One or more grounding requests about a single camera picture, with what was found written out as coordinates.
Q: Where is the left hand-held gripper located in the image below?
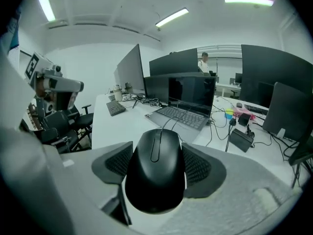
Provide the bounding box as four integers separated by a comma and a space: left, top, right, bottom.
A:
24, 51, 85, 113

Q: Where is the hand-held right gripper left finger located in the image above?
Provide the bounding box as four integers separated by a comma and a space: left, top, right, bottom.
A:
0, 127, 134, 235

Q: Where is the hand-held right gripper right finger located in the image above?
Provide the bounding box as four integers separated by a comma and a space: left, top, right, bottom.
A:
132, 142, 304, 235

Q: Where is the black mouse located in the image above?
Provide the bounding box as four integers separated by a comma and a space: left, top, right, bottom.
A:
124, 128, 188, 215

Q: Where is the slim black office chair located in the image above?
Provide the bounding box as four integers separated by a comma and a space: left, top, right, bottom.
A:
65, 104, 95, 142

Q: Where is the bulky black office chair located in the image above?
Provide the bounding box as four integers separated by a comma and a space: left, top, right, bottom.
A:
40, 111, 79, 154

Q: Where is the white bottle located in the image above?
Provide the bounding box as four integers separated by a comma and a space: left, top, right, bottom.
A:
112, 84, 123, 102

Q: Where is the black power adapter brick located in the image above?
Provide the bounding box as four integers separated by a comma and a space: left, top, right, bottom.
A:
229, 128, 255, 153

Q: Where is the large black keyboard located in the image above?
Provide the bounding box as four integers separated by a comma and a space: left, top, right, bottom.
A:
106, 100, 127, 117

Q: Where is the black monitor with V-stand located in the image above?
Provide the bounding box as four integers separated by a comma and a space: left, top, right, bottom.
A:
116, 43, 148, 109

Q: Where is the small black box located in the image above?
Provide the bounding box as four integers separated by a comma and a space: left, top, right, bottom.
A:
238, 113, 252, 127

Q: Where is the person's blue printed shirt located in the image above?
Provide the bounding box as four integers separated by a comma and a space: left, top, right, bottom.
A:
6, 7, 21, 55

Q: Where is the black monitor on tripod legs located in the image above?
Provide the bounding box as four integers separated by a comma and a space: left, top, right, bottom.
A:
288, 121, 313, 188

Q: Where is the pink package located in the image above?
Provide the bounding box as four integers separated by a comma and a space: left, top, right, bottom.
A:
233, 106, 256, 120

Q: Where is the ceiling light strip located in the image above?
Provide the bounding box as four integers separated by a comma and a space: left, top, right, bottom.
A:
223, 0, 275, 7
155, 7, 190, 28
35, 0, 57, 23

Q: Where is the distant black keyboard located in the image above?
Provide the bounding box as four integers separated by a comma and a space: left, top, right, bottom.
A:
244, 104, 269, 116

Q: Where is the grey-backed monitor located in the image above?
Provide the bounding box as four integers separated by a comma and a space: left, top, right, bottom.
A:
262, 81, 313, 142

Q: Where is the grey open laptop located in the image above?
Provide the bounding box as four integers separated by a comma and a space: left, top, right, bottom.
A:
145, 75, 217, 132

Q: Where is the distant black monitor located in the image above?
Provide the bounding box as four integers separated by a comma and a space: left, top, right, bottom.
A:
149, 48, 199, 77

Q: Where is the large black curved monitor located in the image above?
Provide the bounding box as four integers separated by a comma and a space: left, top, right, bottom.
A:
240, 44, 313, 110

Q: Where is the thick black power cable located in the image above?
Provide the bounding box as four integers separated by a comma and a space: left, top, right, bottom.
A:
224, 124, 234, 153

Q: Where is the thin black mouse cable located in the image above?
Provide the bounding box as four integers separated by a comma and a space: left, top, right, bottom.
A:
160, 113, 188, 132

